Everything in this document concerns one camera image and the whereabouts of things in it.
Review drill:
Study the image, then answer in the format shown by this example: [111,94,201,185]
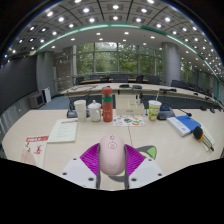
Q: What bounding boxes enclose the black conference desk unit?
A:
[156,106,176,121]

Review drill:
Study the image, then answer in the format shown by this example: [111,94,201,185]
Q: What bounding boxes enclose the blue and white book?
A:
[166,114,202,138]

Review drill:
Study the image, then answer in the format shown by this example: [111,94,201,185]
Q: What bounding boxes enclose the red thermos bottle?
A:
[101,85,114,123]

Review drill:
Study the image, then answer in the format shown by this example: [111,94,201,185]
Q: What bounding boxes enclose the white floor appliance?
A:
[40,86,52,104]

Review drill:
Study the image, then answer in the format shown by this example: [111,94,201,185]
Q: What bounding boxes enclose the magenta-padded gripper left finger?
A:
[60,143,101,190]

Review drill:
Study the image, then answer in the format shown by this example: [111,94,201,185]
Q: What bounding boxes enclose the black gooseneck microphone base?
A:
[65,91,79,119]

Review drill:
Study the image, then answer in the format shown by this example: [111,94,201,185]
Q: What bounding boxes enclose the ceiling lights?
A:
[3,0,224,73]

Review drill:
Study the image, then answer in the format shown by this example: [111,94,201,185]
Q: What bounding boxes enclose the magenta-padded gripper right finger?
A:
[123,143,165,190]

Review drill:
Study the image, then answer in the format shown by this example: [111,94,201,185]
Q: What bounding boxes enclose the dark office chairs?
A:
[74,73,201,91]

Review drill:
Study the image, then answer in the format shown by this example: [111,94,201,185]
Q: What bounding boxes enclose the pink computer mouse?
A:
[98,133,126,176]

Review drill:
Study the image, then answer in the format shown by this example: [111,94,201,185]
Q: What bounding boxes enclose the beige cardboard box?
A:
[115,98,146,117]

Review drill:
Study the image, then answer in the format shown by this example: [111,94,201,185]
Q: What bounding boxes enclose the red and white magazine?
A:
[20,134,50,169]

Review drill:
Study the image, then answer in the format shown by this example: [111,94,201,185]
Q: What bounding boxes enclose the colourful sticker sheet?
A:
[112,114,146,128]

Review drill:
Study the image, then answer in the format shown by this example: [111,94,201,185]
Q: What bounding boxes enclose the white printed paper booklet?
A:
[46,118,79,144]

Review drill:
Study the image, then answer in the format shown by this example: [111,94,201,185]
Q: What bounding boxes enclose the tall white paper cup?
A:
[73,99,88,123]

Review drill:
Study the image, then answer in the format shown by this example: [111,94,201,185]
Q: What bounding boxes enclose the green and white drink cup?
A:
[147,99,163,122]

